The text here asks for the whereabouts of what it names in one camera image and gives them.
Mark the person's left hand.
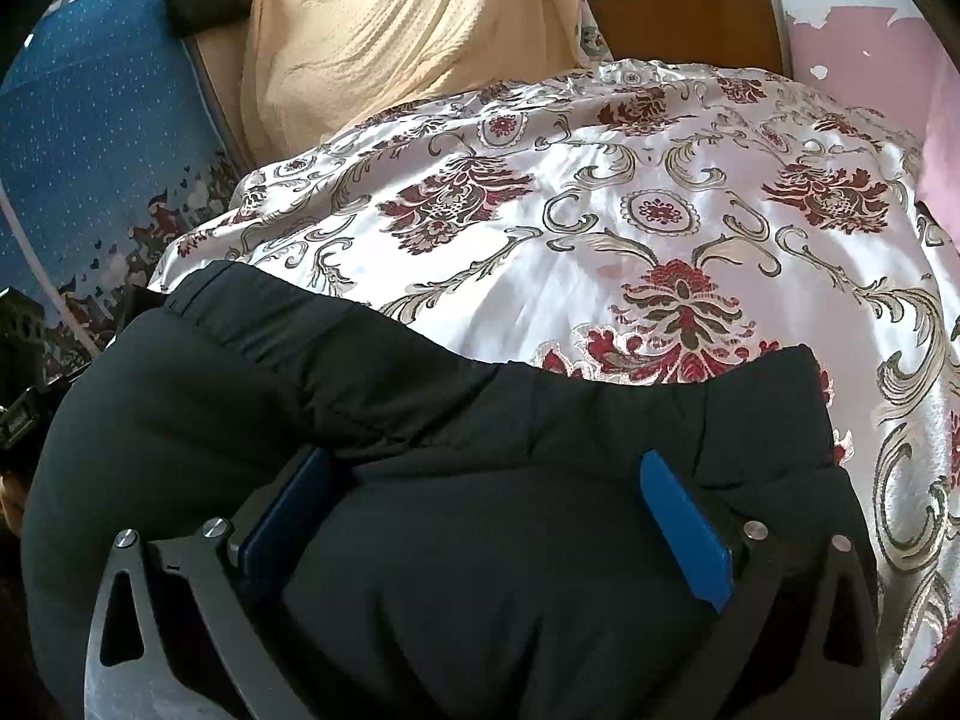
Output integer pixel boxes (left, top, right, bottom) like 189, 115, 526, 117
0, 469, 31, 537

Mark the blue printed wall cloth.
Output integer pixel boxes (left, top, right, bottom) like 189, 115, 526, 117
0, 0, 241, 383

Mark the white printed pillow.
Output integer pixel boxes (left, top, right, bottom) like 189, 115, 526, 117
574, 0, 614, 65

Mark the white cord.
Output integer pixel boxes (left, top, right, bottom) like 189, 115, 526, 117
0, 187, 104, 353

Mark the black padded garment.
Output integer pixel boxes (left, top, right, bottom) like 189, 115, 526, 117
21, 259, 880, 720

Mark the wooden headboard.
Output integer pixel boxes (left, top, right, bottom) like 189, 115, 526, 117
571, 0, 794, 80

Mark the floral satin bedspread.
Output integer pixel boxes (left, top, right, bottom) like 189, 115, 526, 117
146, 58, 960, 720

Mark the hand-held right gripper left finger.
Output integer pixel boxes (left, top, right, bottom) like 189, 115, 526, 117
82, 444, 353, 720

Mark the pink pillow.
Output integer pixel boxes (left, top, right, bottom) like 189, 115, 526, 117
916, 90, 960, 241

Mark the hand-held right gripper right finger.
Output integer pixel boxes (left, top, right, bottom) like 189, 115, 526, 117
639, 450, 882, 720

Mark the beige textured blanket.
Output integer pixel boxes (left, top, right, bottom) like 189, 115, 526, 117
238, 0, 590, 166

